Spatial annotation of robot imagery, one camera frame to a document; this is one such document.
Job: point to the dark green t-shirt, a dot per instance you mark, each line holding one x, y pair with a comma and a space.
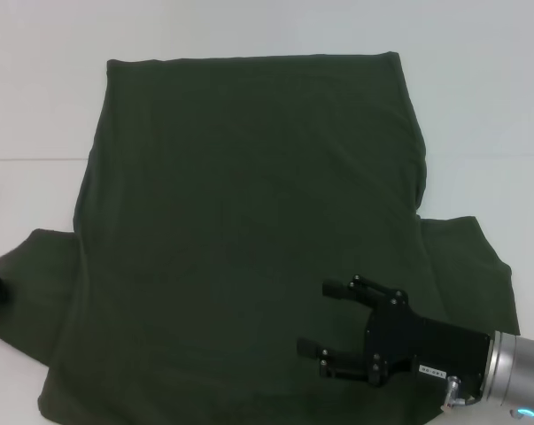
249, 199

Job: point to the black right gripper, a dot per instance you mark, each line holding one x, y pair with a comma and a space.
443, 350

